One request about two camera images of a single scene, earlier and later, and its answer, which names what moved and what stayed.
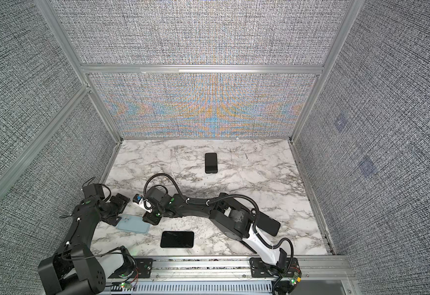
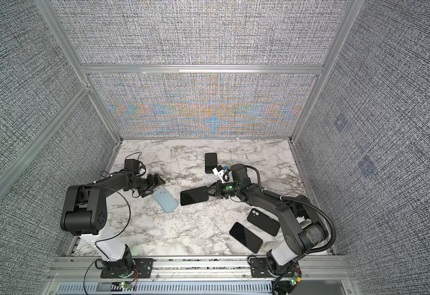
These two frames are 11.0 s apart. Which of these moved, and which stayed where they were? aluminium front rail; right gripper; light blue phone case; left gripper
Moved: right gripper; left gripper; light blue phone case
Stayed: aluminium front rail
